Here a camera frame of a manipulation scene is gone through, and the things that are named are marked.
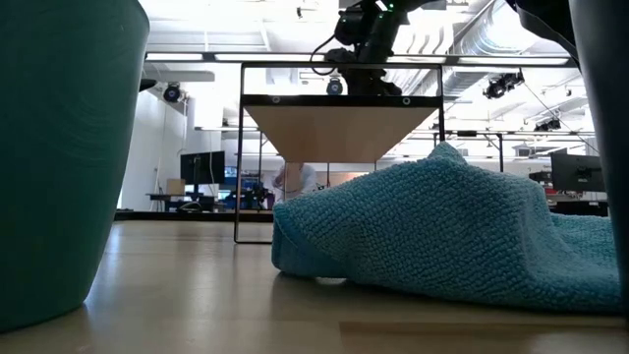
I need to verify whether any long ceiling light rail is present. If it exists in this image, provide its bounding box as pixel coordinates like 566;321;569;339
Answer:
143;50;571;67

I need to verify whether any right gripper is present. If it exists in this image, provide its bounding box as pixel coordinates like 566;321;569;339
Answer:
338;66;405;97

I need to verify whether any small black ceiling spotlight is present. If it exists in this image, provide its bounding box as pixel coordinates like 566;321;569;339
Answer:
534;116;562;133

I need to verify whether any black computer monitor on stand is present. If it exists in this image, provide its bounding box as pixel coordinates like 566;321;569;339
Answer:
179;149;227;197

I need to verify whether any black ceiling spotlight cluster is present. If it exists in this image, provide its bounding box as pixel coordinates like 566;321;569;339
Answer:
482;70;526;101

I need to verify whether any dark background desk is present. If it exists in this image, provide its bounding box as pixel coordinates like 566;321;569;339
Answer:
145;192;220;213

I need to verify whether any blue microfibre towel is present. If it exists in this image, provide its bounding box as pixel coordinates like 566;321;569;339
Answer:
270;141;621;316

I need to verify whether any dark green plastic cup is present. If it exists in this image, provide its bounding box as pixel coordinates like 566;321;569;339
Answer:
0;0;151;334

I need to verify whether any person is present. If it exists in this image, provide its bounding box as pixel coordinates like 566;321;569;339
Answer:
271;162;318;204

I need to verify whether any black computer monitor on arm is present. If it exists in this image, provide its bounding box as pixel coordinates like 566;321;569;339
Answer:
548;150;606;194

